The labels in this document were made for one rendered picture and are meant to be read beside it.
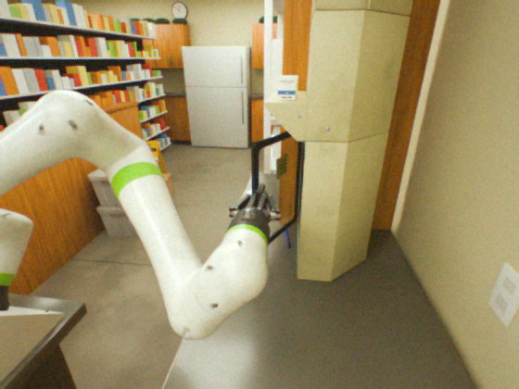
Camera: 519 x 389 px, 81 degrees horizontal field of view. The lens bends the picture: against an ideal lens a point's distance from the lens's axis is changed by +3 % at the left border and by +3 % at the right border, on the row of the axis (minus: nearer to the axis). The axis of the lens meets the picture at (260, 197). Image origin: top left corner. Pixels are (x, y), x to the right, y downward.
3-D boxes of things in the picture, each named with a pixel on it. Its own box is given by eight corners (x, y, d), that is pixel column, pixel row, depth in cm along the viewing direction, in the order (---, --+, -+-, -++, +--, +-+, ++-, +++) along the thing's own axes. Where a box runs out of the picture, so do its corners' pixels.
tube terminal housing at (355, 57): (357, 233, 127) (391, 23, 95) (374, 285, 98) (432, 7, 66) (297, 229, 130) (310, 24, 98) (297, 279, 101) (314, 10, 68)
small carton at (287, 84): (297, 97, 87) (297, 75, 84) (295, 100, 82) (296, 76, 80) (279, 97, 88) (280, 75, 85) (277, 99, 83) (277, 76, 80)
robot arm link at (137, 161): (81, 143, 74) (120, 114, 74) (118, 166, 85) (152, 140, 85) (101, 197, 66) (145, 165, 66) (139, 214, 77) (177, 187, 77)
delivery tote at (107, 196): (163, 185, 333) (158, 156, 319) (136, 210, 279) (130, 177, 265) (127, 183, 338) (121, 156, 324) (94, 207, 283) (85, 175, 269)
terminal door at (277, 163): (297, 220, 127) (302, 126, 110) (254, 256, 104) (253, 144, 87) (295, 220, 127) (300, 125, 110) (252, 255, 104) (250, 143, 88)
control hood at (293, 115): (304, 119, 110) (306, 91, 106) (306, 142, 81) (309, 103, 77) (272, 119, 111) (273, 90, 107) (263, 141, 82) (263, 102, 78)
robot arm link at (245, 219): (224, 264, 64) (267, 268, 63) (221, 215, 59) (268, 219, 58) (230, 247, 69) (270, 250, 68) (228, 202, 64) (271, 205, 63)
